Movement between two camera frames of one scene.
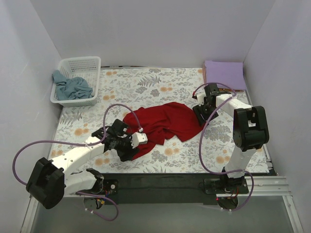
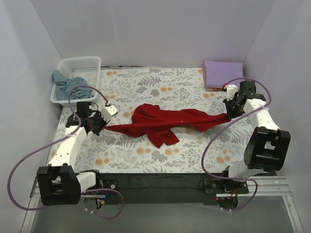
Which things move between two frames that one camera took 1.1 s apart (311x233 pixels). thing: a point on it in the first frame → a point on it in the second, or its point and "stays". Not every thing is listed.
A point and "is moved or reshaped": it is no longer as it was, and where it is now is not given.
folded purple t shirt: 230,73 stays
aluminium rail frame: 259,187 stays
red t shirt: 176,120 is moved or reshaped
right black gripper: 204,111 → 231,109
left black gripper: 126,147 → 100,124
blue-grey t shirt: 73,88 stays
